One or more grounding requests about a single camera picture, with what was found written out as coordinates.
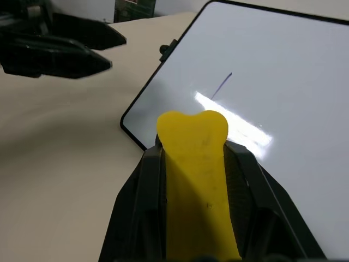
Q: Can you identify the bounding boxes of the black whiteboard edge clip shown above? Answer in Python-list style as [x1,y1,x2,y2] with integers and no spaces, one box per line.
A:
[159,39,178,64]

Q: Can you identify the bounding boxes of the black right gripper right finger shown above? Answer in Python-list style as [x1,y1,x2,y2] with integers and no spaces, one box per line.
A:
[222,141,327,262]

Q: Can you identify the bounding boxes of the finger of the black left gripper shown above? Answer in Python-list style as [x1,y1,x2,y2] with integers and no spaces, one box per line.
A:
[51,13,128,51]
[0,34,113,80]

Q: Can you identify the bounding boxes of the white whiteboard with black frame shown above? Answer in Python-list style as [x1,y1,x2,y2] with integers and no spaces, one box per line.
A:
[119,0,349,262]

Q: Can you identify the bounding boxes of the dark green background object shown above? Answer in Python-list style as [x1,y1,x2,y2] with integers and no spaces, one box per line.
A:
[113,0,155,23]

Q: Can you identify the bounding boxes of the yellow whiteboard eraser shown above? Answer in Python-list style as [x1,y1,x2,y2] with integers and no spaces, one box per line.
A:
[156,110,243,262]

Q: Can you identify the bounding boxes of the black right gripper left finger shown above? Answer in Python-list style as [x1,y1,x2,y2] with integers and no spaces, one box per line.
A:
[98,134,168,262]

